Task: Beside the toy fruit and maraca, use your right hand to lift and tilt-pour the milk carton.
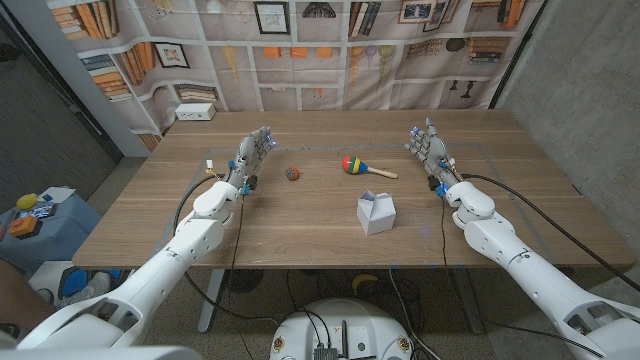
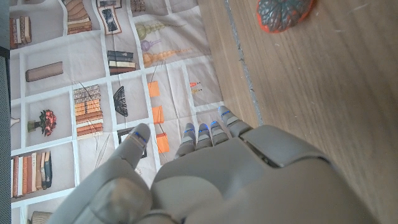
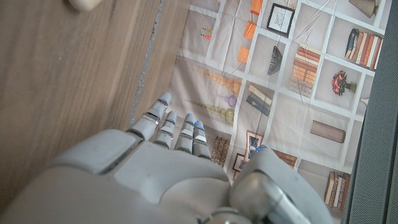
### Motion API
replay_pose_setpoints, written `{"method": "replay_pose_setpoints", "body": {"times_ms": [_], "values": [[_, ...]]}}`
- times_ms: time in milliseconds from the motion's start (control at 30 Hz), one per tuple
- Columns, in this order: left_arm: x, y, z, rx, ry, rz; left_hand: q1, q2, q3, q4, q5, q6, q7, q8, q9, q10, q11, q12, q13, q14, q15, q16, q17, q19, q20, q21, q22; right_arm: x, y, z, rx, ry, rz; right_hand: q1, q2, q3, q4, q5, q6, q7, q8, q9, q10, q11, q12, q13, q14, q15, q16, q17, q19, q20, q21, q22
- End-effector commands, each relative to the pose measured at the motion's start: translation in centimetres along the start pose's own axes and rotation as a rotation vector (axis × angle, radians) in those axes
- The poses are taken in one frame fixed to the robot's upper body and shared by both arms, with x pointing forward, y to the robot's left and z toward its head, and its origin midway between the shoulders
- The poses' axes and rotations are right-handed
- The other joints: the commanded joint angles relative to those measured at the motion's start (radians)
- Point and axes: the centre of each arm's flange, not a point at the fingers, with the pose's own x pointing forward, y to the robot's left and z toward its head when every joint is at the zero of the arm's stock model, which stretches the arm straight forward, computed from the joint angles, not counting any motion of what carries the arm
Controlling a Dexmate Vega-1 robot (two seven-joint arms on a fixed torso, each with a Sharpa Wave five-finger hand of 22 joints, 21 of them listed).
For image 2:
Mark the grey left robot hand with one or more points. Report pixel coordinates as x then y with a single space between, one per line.
236 180

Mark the grey orange toy fruit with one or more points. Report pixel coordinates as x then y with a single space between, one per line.
281 14

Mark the printed bookshelf backdrop cloth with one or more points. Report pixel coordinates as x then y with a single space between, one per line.
93 77

